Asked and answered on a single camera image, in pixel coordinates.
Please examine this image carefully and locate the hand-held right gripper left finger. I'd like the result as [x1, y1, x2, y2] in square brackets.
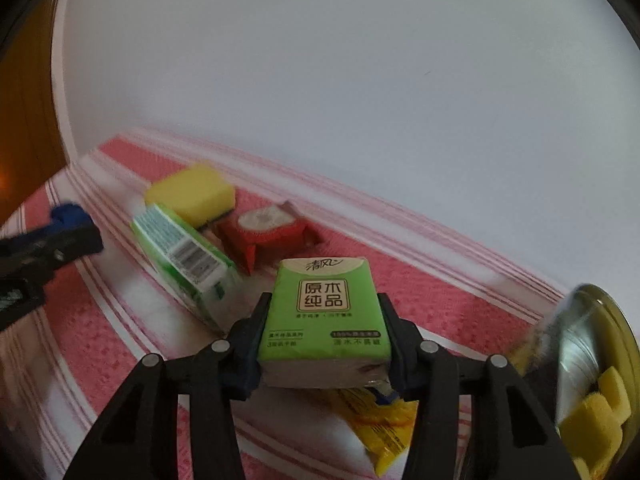
[62, 292, 273, 480]

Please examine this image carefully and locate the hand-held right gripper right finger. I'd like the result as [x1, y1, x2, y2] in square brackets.
[377, 292, 576, 480]

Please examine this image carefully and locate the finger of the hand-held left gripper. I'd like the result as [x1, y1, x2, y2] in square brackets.
[0, 203, 104, 281]

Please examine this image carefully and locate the large yellow cracker packet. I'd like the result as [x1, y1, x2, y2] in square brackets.
[325, 387, 421, 478]

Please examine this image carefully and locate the bright green tissue pack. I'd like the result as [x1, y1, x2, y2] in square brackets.
[256, 256, 393, 390]

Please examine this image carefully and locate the green white tissue pack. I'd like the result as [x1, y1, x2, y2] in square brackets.
[131, 203, 240, 333]

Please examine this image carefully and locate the yellow sponge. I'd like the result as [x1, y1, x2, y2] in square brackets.
[575, 455, 618, 480]
[559, 394, 623, 463]
[597, 367, 632, 423]
[145, 162, 236, 228]

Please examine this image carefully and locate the red snack packet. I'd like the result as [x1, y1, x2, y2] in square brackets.
[215, 201, 323, 276]

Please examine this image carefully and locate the round black metal tin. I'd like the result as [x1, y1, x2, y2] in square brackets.
[510, 284, 640, 480]

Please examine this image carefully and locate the red white striped tablecloth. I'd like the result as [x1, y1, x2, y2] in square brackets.
[0, 127, 640, 480]

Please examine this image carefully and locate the brown wooden door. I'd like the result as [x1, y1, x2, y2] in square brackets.
[0, 0, 68, 221]

